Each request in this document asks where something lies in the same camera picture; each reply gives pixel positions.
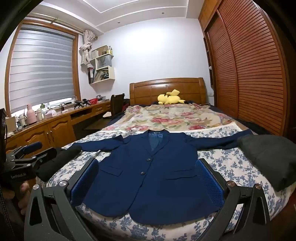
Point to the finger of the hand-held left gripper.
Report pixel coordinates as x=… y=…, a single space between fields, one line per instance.
x=44 y=156
x=32 y=146

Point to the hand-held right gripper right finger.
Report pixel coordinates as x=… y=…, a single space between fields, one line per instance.
x=208 y=183

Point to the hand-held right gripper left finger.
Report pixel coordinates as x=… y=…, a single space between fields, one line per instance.
x=83 y=184

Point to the navy blue suit jacket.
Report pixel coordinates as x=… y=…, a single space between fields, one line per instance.
x=148 y=185

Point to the person's left hand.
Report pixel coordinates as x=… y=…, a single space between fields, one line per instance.
x=24 y=192

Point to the black garment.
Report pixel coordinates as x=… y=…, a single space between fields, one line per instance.
x=63 y=154

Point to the pink vase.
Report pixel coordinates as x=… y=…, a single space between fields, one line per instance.
x=32 y=115

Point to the wooden desk cabinet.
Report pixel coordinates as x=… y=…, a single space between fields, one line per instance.
x=57 y=127

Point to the thin white rod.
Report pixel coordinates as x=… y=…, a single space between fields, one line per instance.
x=97 y=153

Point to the pink tissue box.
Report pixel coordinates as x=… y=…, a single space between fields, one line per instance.
x=50 y=114

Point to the dark grey folded garment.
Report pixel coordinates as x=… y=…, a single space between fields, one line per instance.
x=266 y=157

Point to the black tool on stand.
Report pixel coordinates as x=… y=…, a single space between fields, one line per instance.
x=79 y=104

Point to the red floral blanket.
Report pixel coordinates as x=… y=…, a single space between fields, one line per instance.
x=173 y=118

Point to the red basket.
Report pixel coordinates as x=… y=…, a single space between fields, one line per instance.
x=93 y=101

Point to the grey window blind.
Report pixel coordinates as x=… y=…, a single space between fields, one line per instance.
x=41 y=69

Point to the dark chair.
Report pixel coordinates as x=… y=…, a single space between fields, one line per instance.
x=116 y=104

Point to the yellow plush toy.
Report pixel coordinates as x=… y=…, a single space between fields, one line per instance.
x=171 y=98

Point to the tied beige curtain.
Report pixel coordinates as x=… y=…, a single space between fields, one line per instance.
x=85 y=51

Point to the wooden bed headboard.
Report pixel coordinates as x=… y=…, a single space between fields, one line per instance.
x=148 y=90

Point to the wooden louvred wardrobe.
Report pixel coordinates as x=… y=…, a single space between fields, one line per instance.
x=249 y=69

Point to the brass curtain rod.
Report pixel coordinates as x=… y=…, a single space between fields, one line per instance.
x=69 y=27

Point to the white wall shelf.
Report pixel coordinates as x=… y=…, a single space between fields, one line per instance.
x=101 y=69

